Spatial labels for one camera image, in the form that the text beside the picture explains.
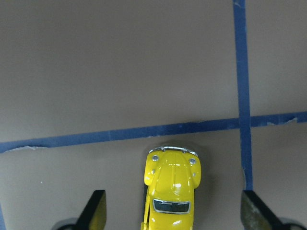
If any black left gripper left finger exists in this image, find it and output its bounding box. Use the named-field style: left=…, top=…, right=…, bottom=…
left=75, top=190, right=106, bottom=230

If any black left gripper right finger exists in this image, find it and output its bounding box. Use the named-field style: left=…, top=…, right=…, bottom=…
left=240, top=190, right=283, bottom=230

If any yellow beetle toy car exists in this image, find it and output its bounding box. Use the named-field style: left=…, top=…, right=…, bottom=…
left=141, top=146, right=201, bottom=230

